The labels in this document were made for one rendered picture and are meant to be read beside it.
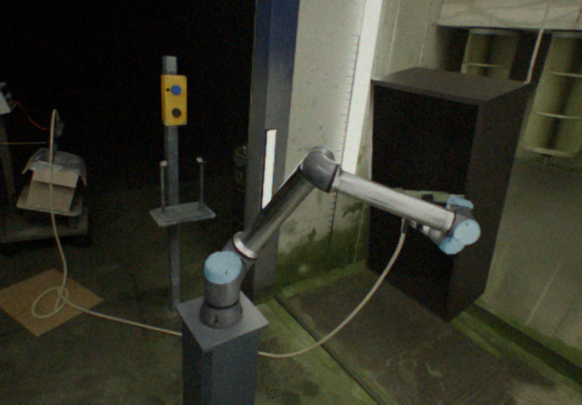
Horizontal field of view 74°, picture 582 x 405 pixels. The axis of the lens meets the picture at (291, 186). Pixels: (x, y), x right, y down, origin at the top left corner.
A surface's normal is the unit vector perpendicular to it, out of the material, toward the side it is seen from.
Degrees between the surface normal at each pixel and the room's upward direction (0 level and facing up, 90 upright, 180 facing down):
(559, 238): 57
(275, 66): 90
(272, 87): 90
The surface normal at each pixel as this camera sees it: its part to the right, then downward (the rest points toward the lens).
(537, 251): -0.63, -0.39
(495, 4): -0.81, 0.14
